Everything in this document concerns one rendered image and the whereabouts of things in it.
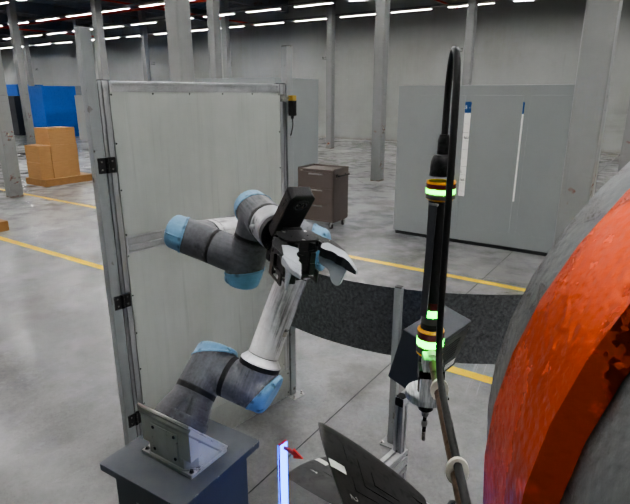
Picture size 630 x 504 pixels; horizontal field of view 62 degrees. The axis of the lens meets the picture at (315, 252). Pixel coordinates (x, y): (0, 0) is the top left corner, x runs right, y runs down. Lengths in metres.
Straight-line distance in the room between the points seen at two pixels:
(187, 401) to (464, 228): 6.15
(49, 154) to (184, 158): 10.49
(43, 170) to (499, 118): 9.61
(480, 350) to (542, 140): 4.30
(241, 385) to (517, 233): 5.96
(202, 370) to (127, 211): 1.20
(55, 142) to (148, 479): 11.89
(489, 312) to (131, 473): 1.97
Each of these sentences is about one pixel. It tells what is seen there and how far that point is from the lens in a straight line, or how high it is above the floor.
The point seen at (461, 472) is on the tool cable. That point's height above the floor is 1.56.
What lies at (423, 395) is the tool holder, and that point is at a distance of 0.89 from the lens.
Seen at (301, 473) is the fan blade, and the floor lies 1.21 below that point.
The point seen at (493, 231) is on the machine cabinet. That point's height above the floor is 0.23.
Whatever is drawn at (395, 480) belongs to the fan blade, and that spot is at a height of 1.34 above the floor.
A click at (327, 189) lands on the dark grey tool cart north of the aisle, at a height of 0.60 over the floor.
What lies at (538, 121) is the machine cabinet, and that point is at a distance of 6.91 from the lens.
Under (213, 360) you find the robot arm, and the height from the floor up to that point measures 1.25.
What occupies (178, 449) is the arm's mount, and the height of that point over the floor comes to 1.07.
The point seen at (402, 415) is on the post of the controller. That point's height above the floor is 1.00.
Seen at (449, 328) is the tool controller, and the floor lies 1.23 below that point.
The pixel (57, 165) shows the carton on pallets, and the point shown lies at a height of 0.42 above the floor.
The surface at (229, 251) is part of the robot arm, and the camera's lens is 1.06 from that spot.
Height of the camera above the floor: 1.94
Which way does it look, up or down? 17 degrees down
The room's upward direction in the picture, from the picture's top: straight up
